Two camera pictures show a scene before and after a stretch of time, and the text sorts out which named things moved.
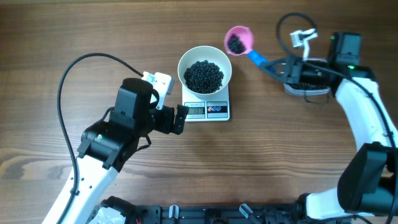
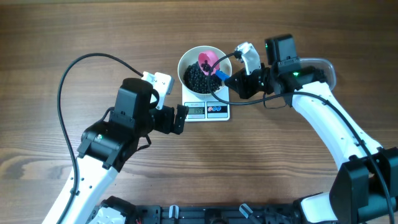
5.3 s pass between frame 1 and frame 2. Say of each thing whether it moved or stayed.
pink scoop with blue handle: moved
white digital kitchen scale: stayed
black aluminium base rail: stayed
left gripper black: stayed
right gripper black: moved
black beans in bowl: stayed
